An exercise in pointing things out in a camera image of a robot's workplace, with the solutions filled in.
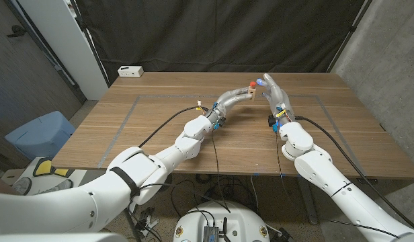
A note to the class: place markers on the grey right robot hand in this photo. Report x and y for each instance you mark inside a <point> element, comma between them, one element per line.
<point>277,95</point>

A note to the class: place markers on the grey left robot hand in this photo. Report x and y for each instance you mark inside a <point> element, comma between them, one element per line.
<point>227,102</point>

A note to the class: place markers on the wooden block with holes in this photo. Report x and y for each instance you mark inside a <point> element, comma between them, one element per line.
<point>252,93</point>

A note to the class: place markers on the red-headed wooden screw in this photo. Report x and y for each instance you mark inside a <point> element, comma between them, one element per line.
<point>252,83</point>

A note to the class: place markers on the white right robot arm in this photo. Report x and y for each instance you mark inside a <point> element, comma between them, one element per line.
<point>328,171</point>

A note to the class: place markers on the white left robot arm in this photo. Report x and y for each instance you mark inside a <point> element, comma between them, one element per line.
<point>76,201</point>

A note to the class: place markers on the black backdrop curtain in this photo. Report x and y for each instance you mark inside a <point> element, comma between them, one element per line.
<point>210,33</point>

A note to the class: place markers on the grey tape outline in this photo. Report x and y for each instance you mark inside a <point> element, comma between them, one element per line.
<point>153,96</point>

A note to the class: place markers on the black backdrop stand pole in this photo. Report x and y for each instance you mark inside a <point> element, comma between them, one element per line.
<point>89,40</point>
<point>349,33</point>

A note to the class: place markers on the white power strip box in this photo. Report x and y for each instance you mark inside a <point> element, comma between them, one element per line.
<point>130,71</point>

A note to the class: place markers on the white table leg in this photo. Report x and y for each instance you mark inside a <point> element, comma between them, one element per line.
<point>308,201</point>

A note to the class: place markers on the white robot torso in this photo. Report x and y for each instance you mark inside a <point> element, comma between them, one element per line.
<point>227,215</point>

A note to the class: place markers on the black antenna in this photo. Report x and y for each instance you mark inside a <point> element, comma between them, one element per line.
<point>224,228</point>

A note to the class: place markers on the grey electronics box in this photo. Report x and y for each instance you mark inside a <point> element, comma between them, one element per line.
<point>210,233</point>

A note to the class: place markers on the white panel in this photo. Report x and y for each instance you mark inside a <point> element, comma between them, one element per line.
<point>66,40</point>

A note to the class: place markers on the grey sneaker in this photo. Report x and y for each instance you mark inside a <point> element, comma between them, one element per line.
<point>59,186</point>

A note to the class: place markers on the light blue bin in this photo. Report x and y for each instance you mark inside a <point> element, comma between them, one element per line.
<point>39,134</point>

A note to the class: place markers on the person's bare leg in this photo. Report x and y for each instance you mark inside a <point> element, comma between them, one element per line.
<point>0,186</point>

